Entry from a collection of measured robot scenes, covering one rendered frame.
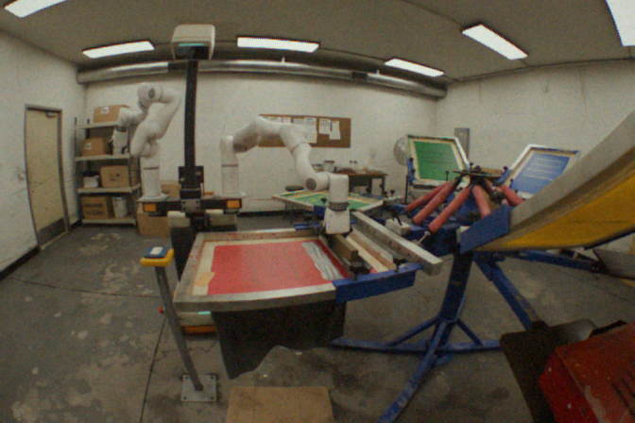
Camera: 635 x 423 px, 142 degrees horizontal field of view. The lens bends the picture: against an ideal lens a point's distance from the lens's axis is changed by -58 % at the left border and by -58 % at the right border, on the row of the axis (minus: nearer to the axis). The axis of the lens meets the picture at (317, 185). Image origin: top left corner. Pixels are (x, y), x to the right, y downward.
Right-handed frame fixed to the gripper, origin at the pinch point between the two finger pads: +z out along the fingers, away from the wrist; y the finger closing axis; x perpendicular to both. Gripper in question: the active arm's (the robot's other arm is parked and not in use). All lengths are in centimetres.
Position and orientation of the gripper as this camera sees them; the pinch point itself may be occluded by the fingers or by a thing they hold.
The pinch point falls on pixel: (335, 244)
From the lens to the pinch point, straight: 106.4
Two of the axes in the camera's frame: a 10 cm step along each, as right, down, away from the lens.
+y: -9.5, 0.3, -3.0
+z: -0.2, 9.9, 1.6
